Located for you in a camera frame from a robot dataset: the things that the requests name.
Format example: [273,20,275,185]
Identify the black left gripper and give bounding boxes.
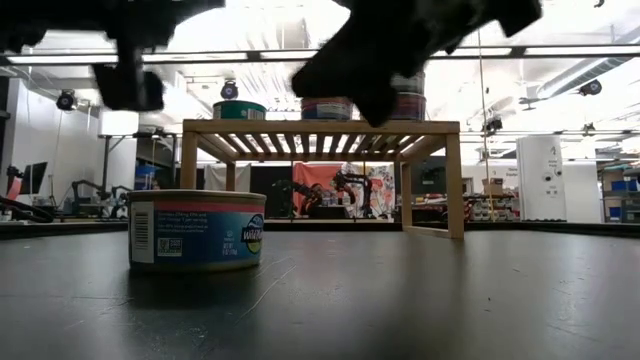
[49,0,227,113]

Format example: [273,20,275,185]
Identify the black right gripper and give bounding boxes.
[291,0,545,129]

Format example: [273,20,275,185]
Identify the Wild Planet salmon can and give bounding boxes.
[392,72,427,95]
[390,92,428,122]

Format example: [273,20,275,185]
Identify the blue red label seafood can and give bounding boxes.
[300,96,354,122]

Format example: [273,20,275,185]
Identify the teal label seafood can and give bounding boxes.
[211,99,268,121]

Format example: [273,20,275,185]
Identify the wooden slatted shelf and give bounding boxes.
[178,118,465,241]

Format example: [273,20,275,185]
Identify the gold lid seafood can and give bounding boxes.
[126,189,268,274]

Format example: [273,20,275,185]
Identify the black ceiling spotlight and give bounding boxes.
[578,78,604,98]
[219,79,240,102]
[55,88,79,113]

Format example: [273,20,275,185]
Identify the blue storage bin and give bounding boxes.
[133,164,161,191]

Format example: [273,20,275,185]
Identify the floral hanging cloth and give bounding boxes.
[343,162,397,221]

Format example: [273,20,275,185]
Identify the orange hanging cloth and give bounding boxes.
[292,162,346,209]

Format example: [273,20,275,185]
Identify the white hanging cloth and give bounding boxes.
[202,163,251,194]

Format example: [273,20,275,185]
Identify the black computer monitor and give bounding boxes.
[17,160,50,196]

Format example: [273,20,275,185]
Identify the white cabinet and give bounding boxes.
[516,134,569,222]

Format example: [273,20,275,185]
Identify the black table mat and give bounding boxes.
[0,227,640,360]

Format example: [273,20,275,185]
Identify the storage rack with bins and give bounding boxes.
[596,162,640,225]

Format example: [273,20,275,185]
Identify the black thick hose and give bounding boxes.
[0,194,56,225]

